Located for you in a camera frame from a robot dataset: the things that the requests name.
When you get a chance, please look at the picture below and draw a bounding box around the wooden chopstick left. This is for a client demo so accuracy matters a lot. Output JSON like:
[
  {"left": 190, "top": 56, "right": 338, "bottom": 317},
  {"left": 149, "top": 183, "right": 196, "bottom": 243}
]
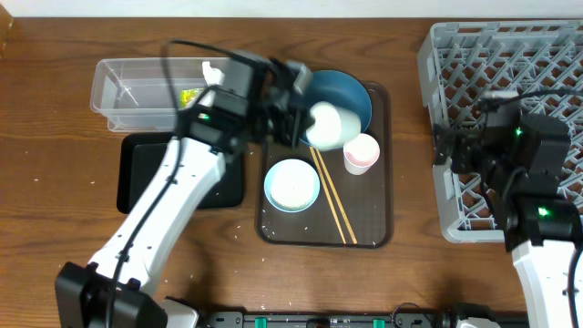
[{"left": 309, "top": 147, "right": 346, "bottom": 244}]

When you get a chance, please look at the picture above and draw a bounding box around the clear plastic bin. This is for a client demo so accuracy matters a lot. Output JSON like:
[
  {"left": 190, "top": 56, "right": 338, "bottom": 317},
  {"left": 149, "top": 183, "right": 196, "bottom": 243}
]
[{"left": 89, "top": 56, "right": 242, "bottom": 133}]

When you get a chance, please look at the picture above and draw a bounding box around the wooden chopstick right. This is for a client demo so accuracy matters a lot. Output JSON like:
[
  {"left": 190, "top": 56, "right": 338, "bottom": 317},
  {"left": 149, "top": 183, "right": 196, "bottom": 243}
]
[{"left": 313, "top": 149, "right": 358, "bottom": 244}]

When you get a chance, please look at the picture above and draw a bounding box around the dark blue plate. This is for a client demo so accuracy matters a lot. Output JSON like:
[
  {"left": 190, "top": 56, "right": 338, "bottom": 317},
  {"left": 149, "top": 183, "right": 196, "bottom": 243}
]
[{"left": 297, "top": 70, "right": 372, "bottom": 146}]

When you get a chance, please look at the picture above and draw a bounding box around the pink cup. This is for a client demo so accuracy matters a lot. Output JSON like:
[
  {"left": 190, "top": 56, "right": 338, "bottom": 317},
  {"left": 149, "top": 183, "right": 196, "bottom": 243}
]
[{"left": 343, "top": 133, "right": 380, "bottom": 175}]

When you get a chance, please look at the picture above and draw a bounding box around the brown serving tray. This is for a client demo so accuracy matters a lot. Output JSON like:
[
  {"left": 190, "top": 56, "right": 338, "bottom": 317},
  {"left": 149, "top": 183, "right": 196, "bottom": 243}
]
[{"left": 255, "top": 82, "right": 394, "bottom": 249}]

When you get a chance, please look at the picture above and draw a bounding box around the white napkin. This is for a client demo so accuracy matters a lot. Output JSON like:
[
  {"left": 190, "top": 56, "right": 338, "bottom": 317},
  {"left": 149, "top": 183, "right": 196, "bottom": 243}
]
[{"left": 201, "top": 61, "right": 224, "bottom": 87}]

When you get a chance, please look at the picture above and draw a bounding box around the light green cup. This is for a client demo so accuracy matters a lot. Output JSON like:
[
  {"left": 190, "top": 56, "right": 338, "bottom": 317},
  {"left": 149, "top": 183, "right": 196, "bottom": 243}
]
[{"left": 305, "top": 101, "right": 362, "bottom": 151}]

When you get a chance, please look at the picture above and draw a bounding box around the yellow green snack wrapper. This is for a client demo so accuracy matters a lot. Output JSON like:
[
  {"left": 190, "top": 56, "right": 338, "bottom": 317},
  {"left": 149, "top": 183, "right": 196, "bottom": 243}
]
[{"left": 179, "top": 88, "right": 203, "bottom": 108}]

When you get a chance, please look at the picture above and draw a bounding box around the wooden chopstick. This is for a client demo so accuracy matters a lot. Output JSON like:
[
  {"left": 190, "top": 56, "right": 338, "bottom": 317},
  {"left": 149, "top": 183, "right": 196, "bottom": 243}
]
[
  {"left": 313, "top": 149, "right": 358, "bottom": 244},
  {"left": 309, "top": 147, "right": 346, "bottom": 244}
]

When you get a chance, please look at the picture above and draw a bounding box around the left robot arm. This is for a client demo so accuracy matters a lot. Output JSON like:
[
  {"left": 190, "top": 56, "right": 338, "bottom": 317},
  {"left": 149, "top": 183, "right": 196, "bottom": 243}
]
[{"left": 55, "top": 52, "right": 312, "bottom": 327}]

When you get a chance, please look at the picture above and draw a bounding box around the light blue rice bowl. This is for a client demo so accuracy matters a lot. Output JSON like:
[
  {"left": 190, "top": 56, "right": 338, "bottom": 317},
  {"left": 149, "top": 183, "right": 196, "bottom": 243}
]
[{"left": 263, "top": 159, "right": 321, "bottom": 213}]

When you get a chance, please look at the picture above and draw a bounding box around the black tray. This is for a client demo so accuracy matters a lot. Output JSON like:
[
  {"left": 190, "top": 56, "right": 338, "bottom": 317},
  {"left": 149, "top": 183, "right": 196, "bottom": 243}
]
[{"left": 117, "top": 132, "right": 245, "bottom": 214}]

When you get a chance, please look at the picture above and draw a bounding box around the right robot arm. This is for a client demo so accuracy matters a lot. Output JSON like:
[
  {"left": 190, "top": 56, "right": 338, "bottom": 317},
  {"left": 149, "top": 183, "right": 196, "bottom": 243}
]
[{"left": 434, "top": 99, "right": 582, "bottom": 327}]

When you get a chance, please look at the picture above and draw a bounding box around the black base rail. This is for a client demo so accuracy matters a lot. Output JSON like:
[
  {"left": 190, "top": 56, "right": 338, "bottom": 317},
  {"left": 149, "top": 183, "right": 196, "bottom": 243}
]
[{"left": 197, "top": 312, "right": 436, "bottom": 328}]

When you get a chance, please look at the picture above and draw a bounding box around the grey dishwasher rack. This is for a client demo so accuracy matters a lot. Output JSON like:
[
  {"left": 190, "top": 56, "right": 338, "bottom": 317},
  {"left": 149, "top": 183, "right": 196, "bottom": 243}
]
[{"left": 416, "top": 19, "right": 583, "bottom": 244}]

